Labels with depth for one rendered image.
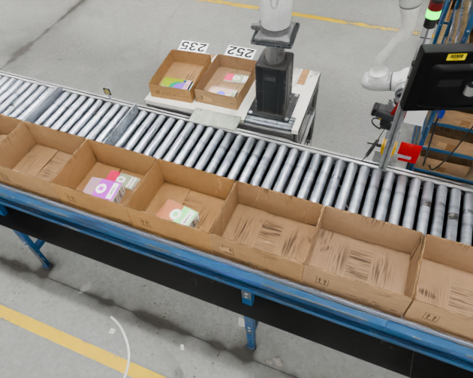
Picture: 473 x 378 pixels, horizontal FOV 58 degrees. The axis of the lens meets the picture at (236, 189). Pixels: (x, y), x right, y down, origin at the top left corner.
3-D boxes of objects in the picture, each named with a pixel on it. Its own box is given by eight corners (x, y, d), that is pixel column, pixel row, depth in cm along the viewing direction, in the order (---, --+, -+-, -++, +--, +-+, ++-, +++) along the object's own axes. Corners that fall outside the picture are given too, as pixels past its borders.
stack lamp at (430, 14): (440, 13, 159) (445, -2, 154) (438, 20, 156) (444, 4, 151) (426, 11, 160) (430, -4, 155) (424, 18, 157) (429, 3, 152)
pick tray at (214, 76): (258, 73, 278) (258, 61, 270) (237, 111, 256) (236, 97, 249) (219, 66, 286) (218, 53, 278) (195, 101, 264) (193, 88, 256)
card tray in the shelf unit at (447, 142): (433, 104, 282) (438, 92, 274) (483, 115, 273) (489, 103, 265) (423, 145, 260) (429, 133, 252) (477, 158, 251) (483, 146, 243)
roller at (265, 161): (278, 147, 243) (278, 141, 239) (245, 217, 213) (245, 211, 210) (269, 145, 244) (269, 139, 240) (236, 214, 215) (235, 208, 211)
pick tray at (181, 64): (212, 67, 285) (211, 54, 277) (192, 103, 263) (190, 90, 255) (173, 61, 292) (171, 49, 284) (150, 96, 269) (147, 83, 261)
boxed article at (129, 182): (112, 172, 212) (111, 169, 211) (140, 180, 208) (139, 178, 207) (104, 183, 208) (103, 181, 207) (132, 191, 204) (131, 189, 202)
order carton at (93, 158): (164, 181, 207) (158, 157, 194) (134, 228, 191) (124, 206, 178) (97, 161, 218) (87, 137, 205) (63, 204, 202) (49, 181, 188)
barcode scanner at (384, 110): (369, 115, 213) (376, 99, 204) (392, 122, 211) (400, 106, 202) (366, 123, 209) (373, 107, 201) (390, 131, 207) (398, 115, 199)
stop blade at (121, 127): (140, 114, 264) (136, 103, 257) (98, 166, 238) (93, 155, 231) (138, 114, 264) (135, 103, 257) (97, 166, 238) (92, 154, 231)
